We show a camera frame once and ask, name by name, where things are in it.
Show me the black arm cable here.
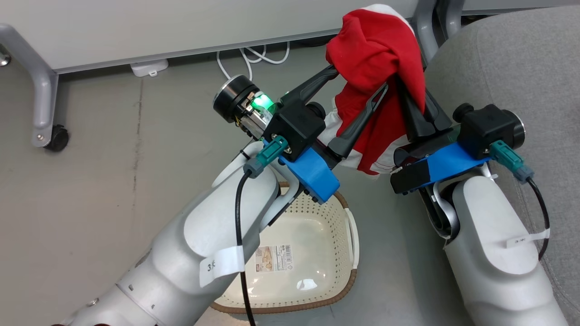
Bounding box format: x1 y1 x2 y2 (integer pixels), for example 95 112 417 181
235 172 256 326
526 177 551 262

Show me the grey metal desk leg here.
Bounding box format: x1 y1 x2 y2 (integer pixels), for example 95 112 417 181
0 23 60 148

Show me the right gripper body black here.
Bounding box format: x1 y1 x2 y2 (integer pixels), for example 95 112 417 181
393 111 526 167

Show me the white desk panel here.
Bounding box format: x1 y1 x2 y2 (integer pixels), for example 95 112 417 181
0 0 420 75

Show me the teal cable connector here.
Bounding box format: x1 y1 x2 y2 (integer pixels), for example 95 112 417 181
243 135 290 178
489 139 535 184

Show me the cream perforated laundry basket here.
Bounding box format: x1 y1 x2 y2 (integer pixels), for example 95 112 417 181
209 181 361 315

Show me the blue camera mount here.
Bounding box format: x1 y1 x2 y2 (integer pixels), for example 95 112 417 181
279 147 340 204
426 143 492 186

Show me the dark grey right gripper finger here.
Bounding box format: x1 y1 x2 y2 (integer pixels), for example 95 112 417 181
397 77 432 142
424 90 454 135

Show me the blue left camera mount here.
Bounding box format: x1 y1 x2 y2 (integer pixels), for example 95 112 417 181
279 147 340 204

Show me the white power cable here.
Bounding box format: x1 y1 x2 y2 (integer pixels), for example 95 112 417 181
217 45 254 81
240 41 290 66

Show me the teal left cable connector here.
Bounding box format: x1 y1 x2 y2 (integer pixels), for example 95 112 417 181
243 135 290 178

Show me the teal right cable connector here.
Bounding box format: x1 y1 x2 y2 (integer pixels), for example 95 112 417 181
489 139 535 184

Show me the black bracket block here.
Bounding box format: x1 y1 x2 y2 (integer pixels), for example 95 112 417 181
391 162 431 194

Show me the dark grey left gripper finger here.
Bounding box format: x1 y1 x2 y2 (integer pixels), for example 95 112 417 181
275 64 341 109
327 82 389 160

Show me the barcode sticker label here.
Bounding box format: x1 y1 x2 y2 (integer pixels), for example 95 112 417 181
254 244 294 273

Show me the white paper tag left cable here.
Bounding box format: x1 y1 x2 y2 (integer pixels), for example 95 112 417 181
199 244 246 288

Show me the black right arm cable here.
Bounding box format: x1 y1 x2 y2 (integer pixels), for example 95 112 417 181
526 177 551 262

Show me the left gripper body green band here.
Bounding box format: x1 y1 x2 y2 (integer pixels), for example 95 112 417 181
213 75 278 139

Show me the grey fabric sofa seat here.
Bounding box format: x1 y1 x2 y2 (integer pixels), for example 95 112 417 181
424 5 580 326

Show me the blue right camera mount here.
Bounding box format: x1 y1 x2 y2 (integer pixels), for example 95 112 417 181
426 143 492 186

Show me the grey curved metal leg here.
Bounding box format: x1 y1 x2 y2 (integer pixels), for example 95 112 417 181
413 0 439 64
436 0 464 41

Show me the white power adapter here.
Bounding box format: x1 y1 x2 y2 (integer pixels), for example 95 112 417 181
130 59 169 78

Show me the white paper tag cable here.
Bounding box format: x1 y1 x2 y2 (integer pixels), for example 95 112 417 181
199 244 246 288
506 229 551 249

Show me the white paper tag right cable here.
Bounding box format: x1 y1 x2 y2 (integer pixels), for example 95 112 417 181
506 229 551 249

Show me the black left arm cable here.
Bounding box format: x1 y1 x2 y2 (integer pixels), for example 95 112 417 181
235 172 256 326

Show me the red and white garment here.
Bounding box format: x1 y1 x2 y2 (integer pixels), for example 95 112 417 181
324 4 426 176

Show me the black caster wheel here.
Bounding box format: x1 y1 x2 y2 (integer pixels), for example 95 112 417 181
44 125 70 152

